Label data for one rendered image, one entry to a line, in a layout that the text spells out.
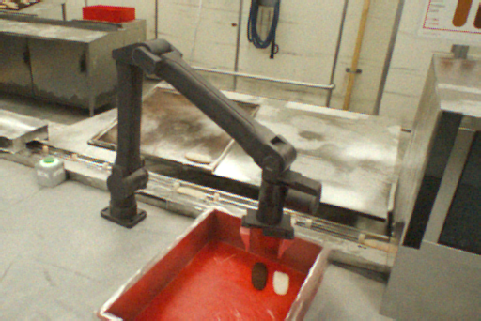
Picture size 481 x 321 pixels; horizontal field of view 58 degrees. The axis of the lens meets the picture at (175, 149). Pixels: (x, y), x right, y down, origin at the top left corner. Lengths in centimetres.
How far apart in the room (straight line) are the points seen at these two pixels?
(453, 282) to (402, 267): 9
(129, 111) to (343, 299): 68
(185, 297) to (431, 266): 52
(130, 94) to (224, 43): 415
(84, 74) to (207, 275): 329
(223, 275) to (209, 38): 436
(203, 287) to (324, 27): 407
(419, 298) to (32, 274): 87
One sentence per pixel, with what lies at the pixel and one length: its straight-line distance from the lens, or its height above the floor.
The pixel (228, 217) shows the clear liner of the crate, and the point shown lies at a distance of 114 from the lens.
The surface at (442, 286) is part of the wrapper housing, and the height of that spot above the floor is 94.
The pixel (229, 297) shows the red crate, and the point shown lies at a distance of 103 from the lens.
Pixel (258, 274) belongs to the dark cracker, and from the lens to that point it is 109.
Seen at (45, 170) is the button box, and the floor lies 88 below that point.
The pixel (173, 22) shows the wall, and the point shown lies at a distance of 545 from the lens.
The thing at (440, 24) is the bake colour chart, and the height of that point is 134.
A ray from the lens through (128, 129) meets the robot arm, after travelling 111.
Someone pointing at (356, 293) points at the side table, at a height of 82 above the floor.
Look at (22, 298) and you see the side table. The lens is 107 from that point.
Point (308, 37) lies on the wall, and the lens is 490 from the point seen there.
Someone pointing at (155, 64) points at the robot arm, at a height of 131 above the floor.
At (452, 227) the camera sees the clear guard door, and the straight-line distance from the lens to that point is 97.
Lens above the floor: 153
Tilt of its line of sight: 24 degrees down
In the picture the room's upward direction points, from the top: 2 degrees clockwise
